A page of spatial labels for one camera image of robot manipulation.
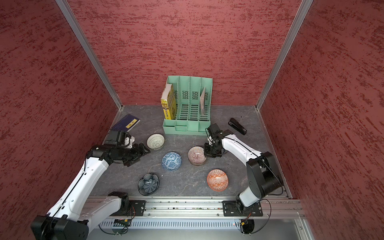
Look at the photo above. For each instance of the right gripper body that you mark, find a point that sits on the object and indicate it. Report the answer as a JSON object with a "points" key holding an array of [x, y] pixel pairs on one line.
{"points": [[213, 150]]}

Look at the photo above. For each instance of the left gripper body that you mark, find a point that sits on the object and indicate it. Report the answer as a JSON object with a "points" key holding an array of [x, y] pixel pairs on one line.
{"points": [[127, 154]]}

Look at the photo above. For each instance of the white green triangle bowl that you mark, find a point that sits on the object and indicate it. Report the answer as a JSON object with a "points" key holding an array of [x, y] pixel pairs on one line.
{"points": [[155, 141]]}

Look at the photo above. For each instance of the pink striped bowl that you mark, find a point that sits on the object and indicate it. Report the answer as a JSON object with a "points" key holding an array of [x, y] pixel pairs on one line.
{"points": [[196, 156]]}

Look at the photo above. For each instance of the dark flower pattern bowl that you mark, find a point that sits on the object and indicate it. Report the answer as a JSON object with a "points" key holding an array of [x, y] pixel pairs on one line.
{"points": [[149, 184]]}

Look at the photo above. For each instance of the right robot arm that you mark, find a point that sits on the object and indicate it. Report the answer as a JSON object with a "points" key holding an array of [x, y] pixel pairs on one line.
{"points": [[262, 174]]}

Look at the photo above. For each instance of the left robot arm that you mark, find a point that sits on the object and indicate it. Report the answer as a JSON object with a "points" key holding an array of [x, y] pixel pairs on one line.
{"points": [[65, 220]]}

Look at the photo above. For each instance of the orange patterned bowl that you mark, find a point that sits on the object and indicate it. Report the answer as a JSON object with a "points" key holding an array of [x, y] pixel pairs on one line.
{"points": [[217, 180]]}

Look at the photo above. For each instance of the navy blue notebook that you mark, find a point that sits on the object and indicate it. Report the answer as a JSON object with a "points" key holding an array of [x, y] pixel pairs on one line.
{"points": [[126, 123]]}

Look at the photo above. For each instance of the blue floral bowl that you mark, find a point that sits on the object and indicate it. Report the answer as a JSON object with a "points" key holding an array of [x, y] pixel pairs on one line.
{"points": [[171, 161]]}

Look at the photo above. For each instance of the black stapler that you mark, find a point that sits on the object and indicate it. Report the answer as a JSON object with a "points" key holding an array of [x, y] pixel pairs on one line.
{"points": [[237, 126]]}

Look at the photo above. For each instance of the pink thin book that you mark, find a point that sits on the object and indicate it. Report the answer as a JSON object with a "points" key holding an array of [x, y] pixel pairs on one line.
{"points": [[202, 101]]}

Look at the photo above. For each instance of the yellow book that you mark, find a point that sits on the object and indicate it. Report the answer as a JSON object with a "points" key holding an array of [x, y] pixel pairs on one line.
{"points": [[169, 103]]}

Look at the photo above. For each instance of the green desk file organizer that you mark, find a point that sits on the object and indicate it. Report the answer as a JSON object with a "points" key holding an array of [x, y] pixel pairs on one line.
{"points": [[189, 120]]}

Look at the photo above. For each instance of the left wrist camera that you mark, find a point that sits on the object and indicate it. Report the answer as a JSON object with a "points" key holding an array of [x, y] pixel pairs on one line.
{"points": [[119, 139]]}

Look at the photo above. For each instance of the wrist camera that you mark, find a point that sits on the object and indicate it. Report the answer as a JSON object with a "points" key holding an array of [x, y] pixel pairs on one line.
{"points": [[214, 132], [119, 139]]}

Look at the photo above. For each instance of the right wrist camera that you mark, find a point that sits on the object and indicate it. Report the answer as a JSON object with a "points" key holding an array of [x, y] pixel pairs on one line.
{"points": [[214, 132]]}

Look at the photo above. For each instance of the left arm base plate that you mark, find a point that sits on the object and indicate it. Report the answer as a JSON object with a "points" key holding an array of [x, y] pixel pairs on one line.
{"points": [[138, 207]]}

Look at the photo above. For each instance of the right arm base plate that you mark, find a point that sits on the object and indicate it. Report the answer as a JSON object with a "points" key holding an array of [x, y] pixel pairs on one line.
{"points": [[234, 209]]}

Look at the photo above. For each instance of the left aluminium corner post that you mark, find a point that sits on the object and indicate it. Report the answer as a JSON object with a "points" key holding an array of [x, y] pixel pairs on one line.
{"points": [[79, 33]]}

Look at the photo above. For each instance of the aluminium corner post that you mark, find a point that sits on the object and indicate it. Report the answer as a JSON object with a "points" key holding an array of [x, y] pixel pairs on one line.
{"points": [[289, 40], [79, 33]]}

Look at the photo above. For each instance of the right aluminium corner post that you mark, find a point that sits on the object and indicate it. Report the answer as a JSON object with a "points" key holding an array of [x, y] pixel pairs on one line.
{"points": [[289, 40]]}

